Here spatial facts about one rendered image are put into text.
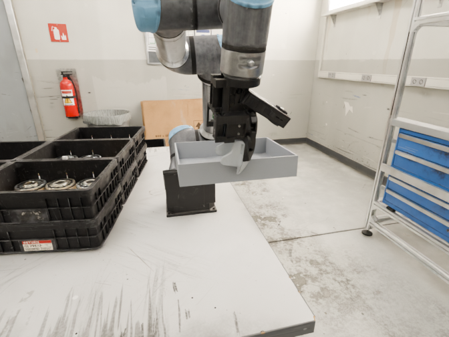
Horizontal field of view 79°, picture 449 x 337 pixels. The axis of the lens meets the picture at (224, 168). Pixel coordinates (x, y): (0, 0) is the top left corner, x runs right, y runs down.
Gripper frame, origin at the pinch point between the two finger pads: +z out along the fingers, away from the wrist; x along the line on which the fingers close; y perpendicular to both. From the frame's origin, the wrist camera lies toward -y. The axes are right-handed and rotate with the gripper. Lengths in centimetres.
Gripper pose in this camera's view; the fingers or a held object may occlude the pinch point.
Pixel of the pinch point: (240, 166)
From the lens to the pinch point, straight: 60.3
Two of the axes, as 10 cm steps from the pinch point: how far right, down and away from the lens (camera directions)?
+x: 2.8, 5.6, -7.8
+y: -9.6, 1.0, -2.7
